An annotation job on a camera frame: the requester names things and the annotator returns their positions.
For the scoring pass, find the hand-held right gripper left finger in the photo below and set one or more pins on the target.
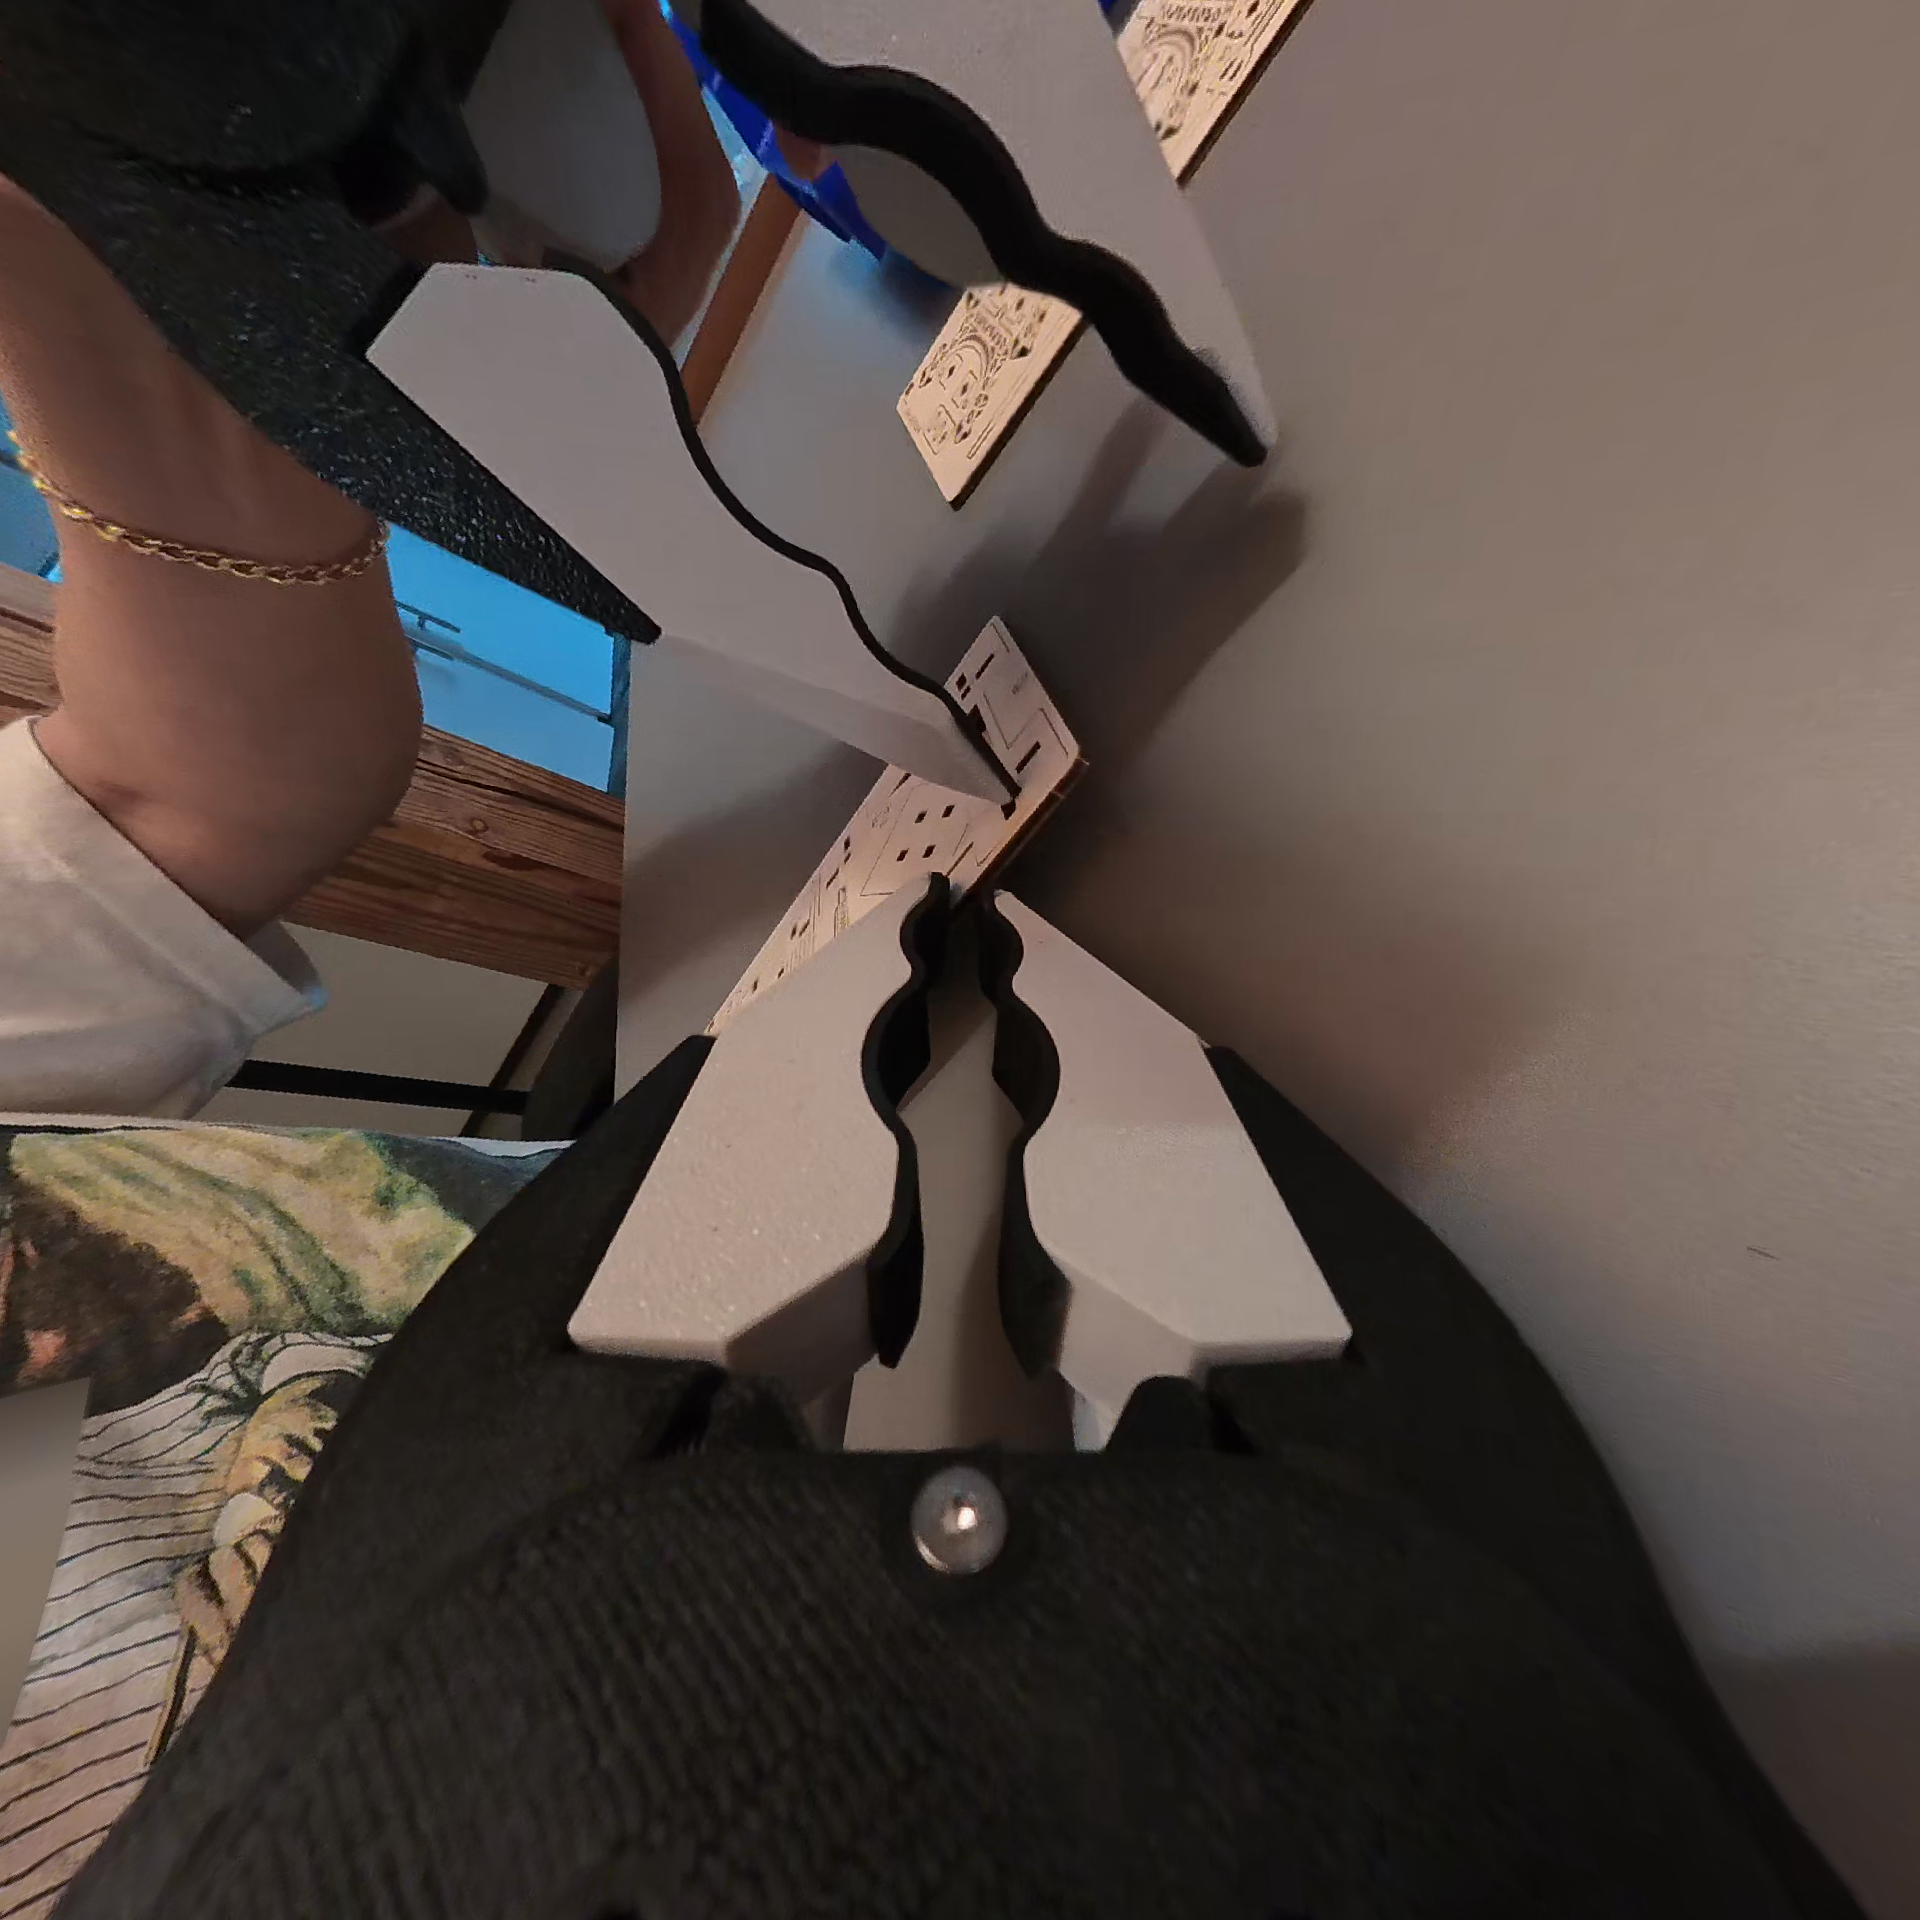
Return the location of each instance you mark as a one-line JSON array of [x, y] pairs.
[[750, 1184]]

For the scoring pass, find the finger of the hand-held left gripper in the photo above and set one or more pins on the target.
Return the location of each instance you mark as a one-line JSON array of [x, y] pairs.
[[631, 481], [1081, 135]]

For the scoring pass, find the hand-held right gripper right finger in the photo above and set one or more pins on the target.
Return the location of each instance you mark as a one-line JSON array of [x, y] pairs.
[[1185, 1201]]

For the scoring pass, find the wooden puzzle sheet square cutout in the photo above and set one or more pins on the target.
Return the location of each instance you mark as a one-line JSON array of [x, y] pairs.
[[885, 854]]

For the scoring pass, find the grey desk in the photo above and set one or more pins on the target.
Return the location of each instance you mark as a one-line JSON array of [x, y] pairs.
[[1500, 901]]

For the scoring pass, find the person's left hand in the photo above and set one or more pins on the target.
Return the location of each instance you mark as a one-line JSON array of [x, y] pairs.
[[683, 150]]

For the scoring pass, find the wooden puzzle sheet arch parts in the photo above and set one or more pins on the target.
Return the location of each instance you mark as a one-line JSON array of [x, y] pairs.
[[974, 405]]

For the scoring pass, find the blue plastic bin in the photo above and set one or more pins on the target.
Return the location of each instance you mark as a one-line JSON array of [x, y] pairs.
[[759, 143]]

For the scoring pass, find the thick wooden beam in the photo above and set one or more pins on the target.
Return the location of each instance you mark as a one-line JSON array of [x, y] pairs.
[[481, 854]]

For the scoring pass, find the black picture frame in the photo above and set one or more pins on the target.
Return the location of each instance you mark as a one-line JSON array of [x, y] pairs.
[[374, 1076]]

